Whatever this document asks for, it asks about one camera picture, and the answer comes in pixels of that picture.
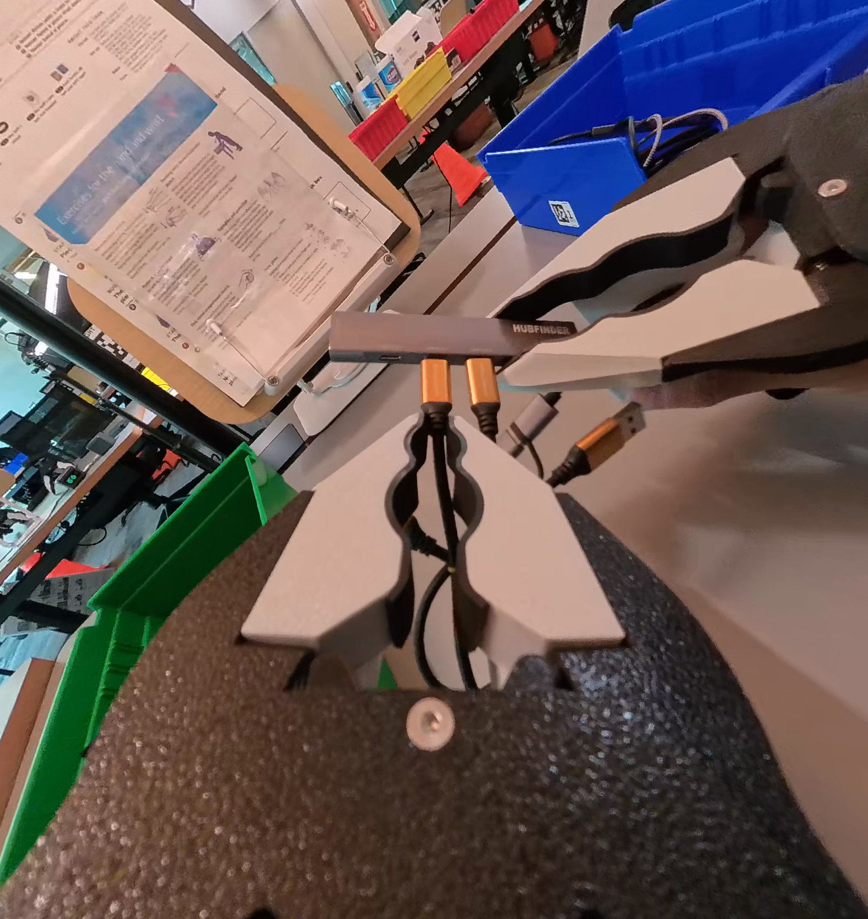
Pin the light grey desk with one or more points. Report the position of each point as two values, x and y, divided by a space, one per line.
764 538

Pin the green plastic bin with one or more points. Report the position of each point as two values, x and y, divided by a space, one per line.
175 545

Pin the grey usb hub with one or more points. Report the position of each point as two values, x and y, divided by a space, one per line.
405 337

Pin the person's right hand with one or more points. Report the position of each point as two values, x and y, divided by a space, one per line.
643 397

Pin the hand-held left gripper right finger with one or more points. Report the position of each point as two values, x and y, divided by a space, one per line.
548 574

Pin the red plastic bin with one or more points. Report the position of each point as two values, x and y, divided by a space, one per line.
380 133
480 21

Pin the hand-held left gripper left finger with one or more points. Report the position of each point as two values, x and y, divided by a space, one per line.
319 574

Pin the white instruction sheet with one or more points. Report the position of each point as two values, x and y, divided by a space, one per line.
82 43

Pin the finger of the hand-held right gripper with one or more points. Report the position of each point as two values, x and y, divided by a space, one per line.
692 316
620 230

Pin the blue plastic bin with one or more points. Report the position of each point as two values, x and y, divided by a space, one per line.
548 179

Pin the long wooden desk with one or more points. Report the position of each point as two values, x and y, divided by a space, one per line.
491 68

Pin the blue-header exercise sheet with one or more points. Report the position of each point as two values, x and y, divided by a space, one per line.
189 230

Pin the wooden book stand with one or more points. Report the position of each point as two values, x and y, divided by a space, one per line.
189 395

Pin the orange traffic cone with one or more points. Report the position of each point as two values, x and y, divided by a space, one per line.
459 172

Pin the black metal pole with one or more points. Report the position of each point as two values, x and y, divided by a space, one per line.
17 305

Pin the yellow plastic bin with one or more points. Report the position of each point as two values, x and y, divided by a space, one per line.
423 82

